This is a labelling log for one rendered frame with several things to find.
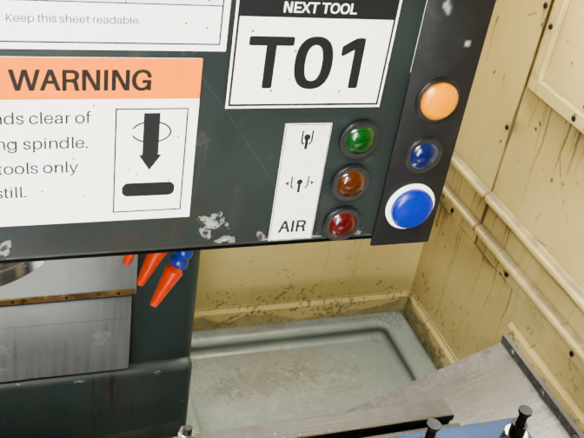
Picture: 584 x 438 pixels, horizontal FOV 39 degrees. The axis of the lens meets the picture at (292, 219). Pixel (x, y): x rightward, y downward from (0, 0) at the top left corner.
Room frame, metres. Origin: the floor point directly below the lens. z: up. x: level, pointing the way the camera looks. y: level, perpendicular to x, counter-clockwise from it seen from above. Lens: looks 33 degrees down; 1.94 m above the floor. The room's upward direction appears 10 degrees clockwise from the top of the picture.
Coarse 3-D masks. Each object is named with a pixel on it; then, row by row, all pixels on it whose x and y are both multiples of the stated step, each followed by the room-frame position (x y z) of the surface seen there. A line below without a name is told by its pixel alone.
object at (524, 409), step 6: (522, 408) 0.66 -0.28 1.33; (528, 408) 0.66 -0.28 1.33; (522, 414) 0.65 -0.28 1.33; (528, 414) 0.65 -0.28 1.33; (516, 420) 0.66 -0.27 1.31; (522, 420) 0.65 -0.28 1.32; (510, 426) 0.66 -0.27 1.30; (516, 426) 0.65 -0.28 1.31; (522, 426) 0.65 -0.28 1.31; (510, 432) 0.65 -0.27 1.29; (516, 432) 0.65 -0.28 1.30; (522, 432) 0.65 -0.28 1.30
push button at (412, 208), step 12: (408, 192) 0.48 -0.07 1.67; (420, 192) 0.48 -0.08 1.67; (396, 204) 0.48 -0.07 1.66; (408, 204) 0.48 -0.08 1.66; (420, 204) 0.48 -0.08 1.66; (432, 204) 0.49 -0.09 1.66; (396, 216) 0.48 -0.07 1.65; (408, 216) 0.48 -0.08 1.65; (420, 216) 0.48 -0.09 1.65; (408, 228) 0.48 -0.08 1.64
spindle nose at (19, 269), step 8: (0, 264) 0.51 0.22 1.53; (8, 264) 0.51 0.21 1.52; (16, 264) 0.52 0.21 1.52; (24, 264) 0.52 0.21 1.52; (32, 264) 0.53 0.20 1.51; (40, 264) 0.54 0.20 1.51; (0, 272) 0.51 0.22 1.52; (8, 272) 0.51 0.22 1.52; (16, 272) 0.52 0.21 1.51; (24, 272) 0.52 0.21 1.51; (0, 280) 0.51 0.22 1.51; (8, 280) 0.51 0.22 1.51; (16, 280) 0.52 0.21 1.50
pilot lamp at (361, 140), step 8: (360, 128) 0.47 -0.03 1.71; (368, 128) 0.47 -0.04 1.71; (352, 136) 0.46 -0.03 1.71; (360, 136) 0.46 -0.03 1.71; (368, 136) 0.47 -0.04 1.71; (352, 144) 0.46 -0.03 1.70; (360, 144) 0.46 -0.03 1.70; (368, 144) 0.47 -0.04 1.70; (352, 152) 0.46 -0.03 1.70; (360, 152) 0.47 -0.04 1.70
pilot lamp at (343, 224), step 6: (336, 216) 0.46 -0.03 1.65; (342, 216) 0.46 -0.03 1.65; (348, 216) 0.47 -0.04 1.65; (354, 216) 0.47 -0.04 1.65; (330, 222) 0.46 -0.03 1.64; (336, 222) 0.46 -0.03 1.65; (342, 222) 0.46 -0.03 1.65; (348, 222) 0.46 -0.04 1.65; (354, 222) 0.47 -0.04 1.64; (330, 228) 0.46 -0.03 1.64; (336, 228) 0.46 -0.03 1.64; (342, 228) 0.46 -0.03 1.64; (348, 228) 0.47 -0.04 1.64; (354, 228) 0.47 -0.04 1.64; (336, 234) 0.46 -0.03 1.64; (342, 234) 0.46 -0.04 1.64; (348, 234) 0.47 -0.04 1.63
